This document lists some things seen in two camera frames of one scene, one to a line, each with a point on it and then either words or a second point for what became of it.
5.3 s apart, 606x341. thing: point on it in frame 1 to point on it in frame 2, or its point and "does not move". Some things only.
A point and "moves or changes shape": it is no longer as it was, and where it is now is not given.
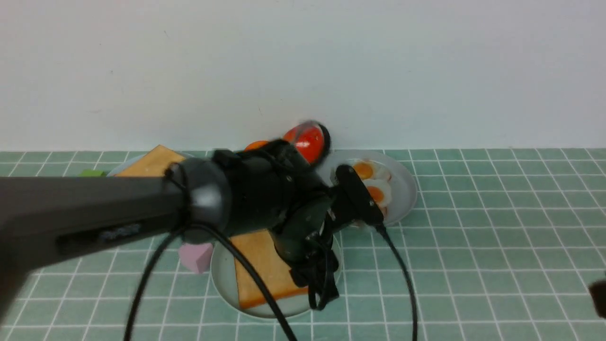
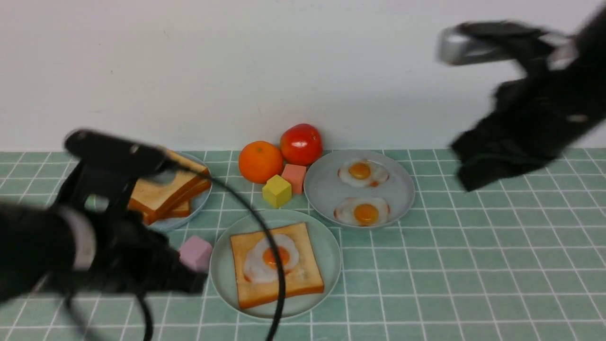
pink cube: (197, 256) does not move
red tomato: (309, 138) does not move
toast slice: (153, 162) moves or changes shape
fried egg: (380, 190) to (259, 264)
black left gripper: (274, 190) to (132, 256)
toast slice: (260, 246) does not move
